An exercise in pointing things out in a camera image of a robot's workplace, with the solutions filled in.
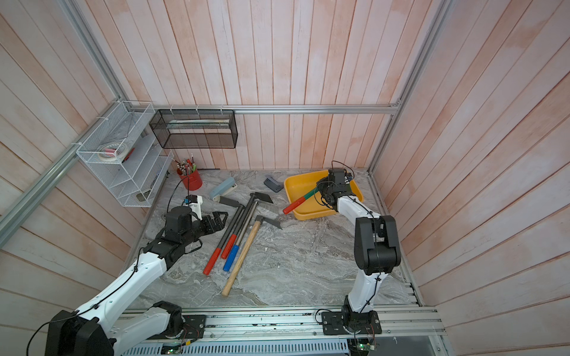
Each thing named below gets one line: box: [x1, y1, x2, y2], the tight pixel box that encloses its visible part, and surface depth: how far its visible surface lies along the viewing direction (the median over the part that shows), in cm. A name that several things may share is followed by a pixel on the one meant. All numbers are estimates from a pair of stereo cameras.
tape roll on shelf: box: [97, 142, 128, 161], surface depth 76 cm
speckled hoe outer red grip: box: [202, 195, 246, 276], surface depth 94 cm
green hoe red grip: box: [282, 187, 320, 216], surface depth 95 cm
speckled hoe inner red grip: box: [221, 192, 274, 260], surface depth 100 cm
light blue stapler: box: [209, 176, 238, 202], surface depth 109 cm
